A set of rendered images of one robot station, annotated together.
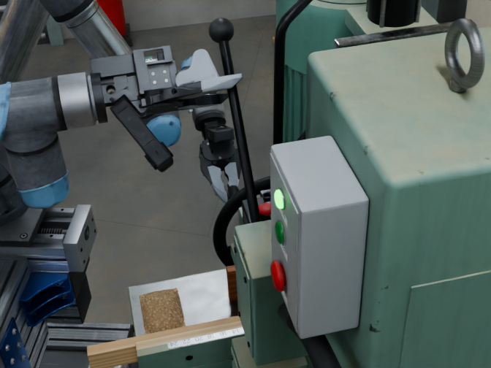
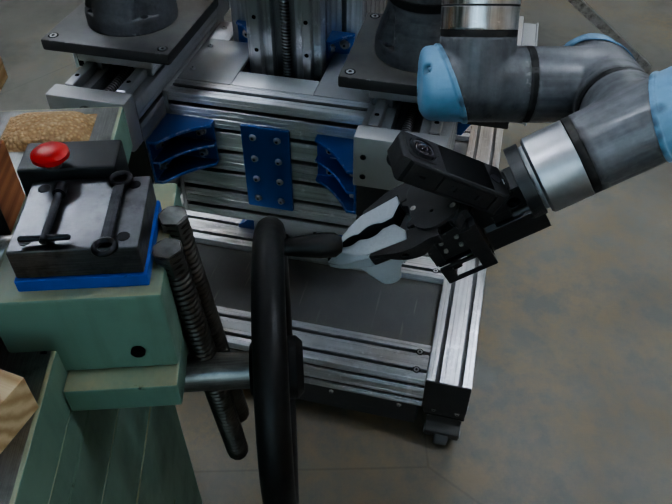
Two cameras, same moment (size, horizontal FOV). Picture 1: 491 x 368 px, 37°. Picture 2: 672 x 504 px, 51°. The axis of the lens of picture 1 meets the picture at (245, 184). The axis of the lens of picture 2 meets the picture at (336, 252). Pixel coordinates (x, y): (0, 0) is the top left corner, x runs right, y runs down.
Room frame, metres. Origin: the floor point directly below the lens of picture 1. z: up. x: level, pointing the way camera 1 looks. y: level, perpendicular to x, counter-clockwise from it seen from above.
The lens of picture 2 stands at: (1.29, -0.46, 1.35)
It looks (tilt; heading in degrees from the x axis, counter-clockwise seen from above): 44 degrees down; 98
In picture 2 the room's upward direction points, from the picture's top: straight up
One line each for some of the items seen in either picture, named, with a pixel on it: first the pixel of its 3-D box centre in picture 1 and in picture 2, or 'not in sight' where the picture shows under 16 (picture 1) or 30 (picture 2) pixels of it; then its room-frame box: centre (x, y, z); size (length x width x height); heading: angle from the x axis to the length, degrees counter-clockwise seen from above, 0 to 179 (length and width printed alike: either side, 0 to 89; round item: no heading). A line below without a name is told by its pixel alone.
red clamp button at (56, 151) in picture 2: (266, 209); (49, 154); (1.00, -0.04, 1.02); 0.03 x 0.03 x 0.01
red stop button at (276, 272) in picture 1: (278, 276); not in sight; (0.50, -0.03, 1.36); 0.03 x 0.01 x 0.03; 12
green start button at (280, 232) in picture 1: (279, 233); not in sight; (0.50, -0.03, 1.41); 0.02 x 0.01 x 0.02; 12
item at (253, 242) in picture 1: (275, 290); not in sight; (0.61, -0.03, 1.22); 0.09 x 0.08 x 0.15; 12
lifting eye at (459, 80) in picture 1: (463, 56); not in sight; (0.56, -0.19, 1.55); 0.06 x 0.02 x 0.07; 12
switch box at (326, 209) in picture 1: (315, 238); not in sight; (0.51, -0.06, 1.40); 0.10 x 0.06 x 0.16; 12
